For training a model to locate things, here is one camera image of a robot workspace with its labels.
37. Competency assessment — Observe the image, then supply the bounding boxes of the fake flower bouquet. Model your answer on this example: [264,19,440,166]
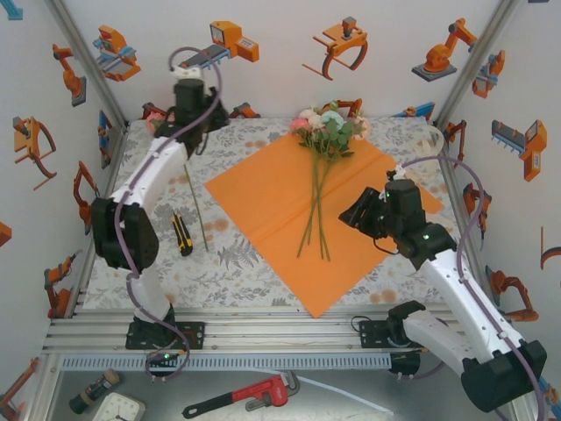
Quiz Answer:
[290,100,372,263]

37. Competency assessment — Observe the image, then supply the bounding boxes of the orange wrapping paper sheet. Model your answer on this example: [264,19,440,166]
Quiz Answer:
[203,131,446,319]

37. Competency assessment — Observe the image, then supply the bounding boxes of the yellow black utility knife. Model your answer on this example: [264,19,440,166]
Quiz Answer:
[170,210,195,258]

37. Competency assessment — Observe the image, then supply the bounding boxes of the floral print table cloth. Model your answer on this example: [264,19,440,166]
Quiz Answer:
[82,116,466,310]

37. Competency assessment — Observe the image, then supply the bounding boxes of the black controller box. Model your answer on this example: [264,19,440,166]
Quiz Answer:
[145,350,182,369]
[389,352,423,375]

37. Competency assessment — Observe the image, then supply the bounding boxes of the thin white strip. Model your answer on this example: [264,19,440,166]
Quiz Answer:
[301,377,395,416]

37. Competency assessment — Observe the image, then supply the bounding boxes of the red pipe wrench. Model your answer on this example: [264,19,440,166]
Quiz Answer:
[181,369,302,420]

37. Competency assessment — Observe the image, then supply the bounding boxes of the black cylindrical mallet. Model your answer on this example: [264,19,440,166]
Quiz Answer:
[67,367,121,416]

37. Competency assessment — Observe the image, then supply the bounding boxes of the white analog clock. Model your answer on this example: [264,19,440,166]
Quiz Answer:
[90,390,147,421]

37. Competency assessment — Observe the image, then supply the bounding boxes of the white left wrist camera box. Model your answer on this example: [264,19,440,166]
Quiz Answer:
[172,64,206,82]

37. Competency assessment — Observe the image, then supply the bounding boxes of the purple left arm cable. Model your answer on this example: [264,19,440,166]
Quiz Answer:
[114,46,224,383]

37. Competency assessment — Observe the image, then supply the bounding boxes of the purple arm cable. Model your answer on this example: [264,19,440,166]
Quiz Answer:
[387,155,549,421]
[114,46,224,383]

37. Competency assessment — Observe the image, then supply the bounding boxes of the aluminium side rail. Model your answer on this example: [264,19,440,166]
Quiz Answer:
[65,124,131,319]
[431,126,484,282]

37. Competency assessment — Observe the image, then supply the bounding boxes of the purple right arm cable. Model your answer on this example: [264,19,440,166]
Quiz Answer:
[387,155,549,421]

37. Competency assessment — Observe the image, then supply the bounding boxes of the aluminium corner post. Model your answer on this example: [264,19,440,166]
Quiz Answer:
[430,0,522,132]
[43,0,131,131]

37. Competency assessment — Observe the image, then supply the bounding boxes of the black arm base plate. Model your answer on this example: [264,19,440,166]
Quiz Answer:
[358,319,440,350]
[124,320,207,351]

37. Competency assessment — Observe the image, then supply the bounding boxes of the aluminium base frame rails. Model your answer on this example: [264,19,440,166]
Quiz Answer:
[41,306,521,357]

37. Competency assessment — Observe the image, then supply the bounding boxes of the white slotted cable duct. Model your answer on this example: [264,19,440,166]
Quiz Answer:
[58,353,393,372]

